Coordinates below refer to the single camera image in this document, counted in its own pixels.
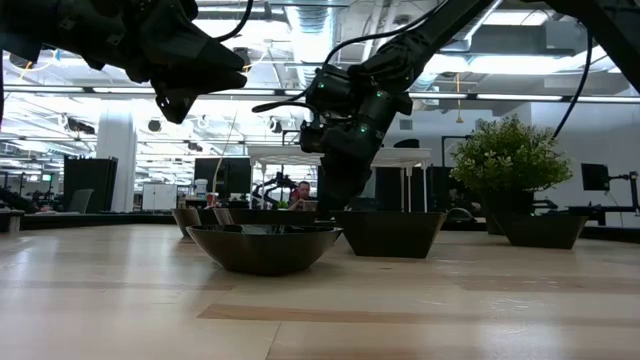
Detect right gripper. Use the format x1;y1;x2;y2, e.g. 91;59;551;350
298;62;415;215

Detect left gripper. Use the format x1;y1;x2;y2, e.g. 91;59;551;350
59;0;250;125

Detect black glossy leaf mini plate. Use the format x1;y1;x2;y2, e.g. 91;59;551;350
185;224;344;277

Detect black monitor on arm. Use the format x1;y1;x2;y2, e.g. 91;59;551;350
580;163;611;193

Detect black yellow-ringed ceiling speaker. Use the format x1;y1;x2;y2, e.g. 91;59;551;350
233;47;253;71

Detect person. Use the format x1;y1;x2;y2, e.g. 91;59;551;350
288;180;320;212

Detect black partition panel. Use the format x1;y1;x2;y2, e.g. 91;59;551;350
374;167;451;214

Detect black computer monitor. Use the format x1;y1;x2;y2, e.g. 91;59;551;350
191;158;253;202

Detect yellow hanging pendant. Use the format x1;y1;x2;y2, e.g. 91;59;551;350
453;73;465;125

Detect white low cabinet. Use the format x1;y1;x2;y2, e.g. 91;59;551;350
141;183;179;212

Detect white building pillar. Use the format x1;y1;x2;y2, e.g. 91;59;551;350
96;115;138;214

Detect green potted plant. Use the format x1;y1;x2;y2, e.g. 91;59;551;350
449;114;575;236

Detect black tall cabinet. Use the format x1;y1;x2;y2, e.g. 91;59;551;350
63;156;120;215

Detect grey office chair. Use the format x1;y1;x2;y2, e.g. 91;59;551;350
68;188;96;215

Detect black background desk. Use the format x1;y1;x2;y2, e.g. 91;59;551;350
567;204;640;227

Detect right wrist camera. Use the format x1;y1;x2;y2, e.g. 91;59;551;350
298;119;331;155

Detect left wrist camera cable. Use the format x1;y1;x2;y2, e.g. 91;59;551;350
214;0;256;44

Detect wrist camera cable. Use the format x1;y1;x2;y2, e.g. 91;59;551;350
214;0;256;44
251;0;451;114

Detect white lattice wire rack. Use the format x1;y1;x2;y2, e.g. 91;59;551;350
247;145;433;214

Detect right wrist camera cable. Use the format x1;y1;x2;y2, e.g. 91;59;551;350
251;0;451;114

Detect large silver ventilation duct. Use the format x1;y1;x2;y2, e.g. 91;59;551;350
284;0;346;89

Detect slanted silver ventilation duct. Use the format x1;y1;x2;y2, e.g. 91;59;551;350
399;0;504;96

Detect thin black hanging cable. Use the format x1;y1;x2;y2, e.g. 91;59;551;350
0;49;6;129

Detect right arm supply cable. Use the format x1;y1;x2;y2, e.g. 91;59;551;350
552;27;596;140

